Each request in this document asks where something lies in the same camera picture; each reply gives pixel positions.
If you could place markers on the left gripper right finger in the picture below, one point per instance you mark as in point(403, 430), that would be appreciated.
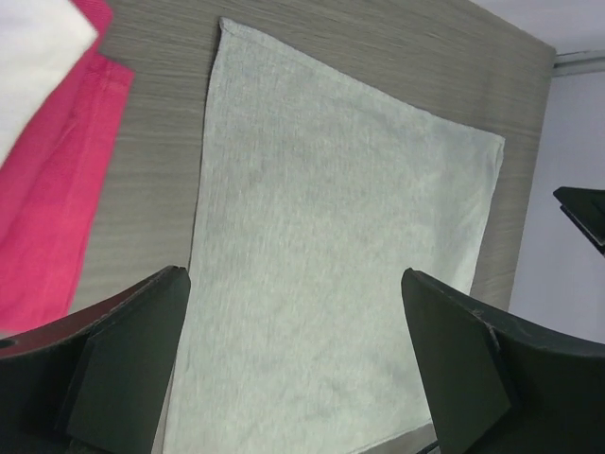
point(496, 383)

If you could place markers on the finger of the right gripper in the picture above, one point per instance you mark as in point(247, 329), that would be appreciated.
point(585, 208)

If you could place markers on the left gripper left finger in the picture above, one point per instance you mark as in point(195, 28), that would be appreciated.
point(95, 381)

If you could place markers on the grey cloth napkin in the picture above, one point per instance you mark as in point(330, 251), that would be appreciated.
point(317, 192)

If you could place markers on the pink folded cloth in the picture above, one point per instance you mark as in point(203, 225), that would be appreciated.
point(52, 182)

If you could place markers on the white folded cloth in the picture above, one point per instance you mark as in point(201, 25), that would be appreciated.
point(41, 41)

